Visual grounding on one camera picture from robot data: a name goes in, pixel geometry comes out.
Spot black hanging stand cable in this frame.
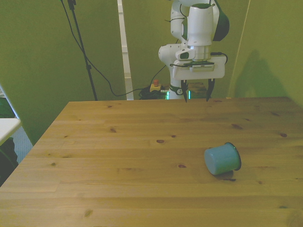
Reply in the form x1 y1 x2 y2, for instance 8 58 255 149
60 0 167 97

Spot black coiled cable bundle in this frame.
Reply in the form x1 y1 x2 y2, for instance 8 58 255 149
138 87 170 100

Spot white slanted bar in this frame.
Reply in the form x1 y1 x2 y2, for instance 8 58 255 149
0 83 21 119

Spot light blue enamel mug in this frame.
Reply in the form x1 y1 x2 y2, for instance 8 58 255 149
204 141 242 176

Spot white side shelf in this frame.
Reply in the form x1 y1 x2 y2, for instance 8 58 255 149
0 118 22 146

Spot white perforated panel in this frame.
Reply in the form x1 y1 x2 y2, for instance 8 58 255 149
12 127 34 164

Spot white vertical post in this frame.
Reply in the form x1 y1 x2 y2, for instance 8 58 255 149
117 0 134 101

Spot dark green bulky object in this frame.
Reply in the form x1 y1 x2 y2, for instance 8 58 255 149
0 136 20 188

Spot yellow emergency stop box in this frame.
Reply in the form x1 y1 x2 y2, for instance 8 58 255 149
150 79 162 93

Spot small wooden robot base table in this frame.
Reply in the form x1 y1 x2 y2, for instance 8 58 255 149
186 82 212 100

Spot black camera stand pole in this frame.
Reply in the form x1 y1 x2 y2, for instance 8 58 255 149
67 0 98 101

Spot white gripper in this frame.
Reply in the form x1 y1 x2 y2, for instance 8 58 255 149
171 56 226 103

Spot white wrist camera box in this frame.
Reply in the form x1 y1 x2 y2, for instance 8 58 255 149
188 61 215 72

